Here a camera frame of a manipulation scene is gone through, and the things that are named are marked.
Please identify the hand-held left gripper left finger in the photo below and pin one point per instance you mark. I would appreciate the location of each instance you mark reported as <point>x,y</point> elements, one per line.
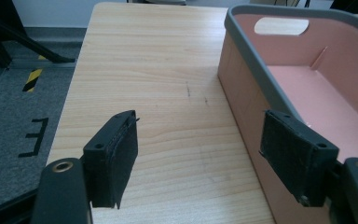
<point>112,165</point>

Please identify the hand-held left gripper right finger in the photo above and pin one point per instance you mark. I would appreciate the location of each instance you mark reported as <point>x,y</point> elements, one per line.
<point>295,158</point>

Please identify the black tape floor mark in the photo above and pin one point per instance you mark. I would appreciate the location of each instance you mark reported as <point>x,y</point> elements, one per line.
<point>35,137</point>

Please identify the pink storage basket grey rim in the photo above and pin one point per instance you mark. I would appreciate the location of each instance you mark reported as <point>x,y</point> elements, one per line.
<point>317,77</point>

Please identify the yellow black hazard tape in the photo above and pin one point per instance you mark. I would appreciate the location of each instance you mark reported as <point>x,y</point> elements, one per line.
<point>32,79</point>

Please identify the black metal stand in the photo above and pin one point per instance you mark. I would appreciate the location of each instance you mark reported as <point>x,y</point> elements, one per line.
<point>3,34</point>

